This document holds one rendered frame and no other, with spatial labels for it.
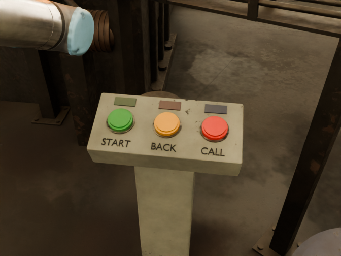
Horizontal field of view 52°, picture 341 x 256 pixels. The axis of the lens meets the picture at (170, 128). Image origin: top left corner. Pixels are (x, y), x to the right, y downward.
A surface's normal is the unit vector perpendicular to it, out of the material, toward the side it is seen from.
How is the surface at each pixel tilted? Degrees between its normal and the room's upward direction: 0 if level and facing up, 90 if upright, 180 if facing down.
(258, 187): 0
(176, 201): 90
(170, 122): 20
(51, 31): 97
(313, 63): 0
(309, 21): 6
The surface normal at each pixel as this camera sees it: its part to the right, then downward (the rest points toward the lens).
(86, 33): 0.94, 0.27
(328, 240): 0.01, -0.77
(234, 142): -0.04, -0.51
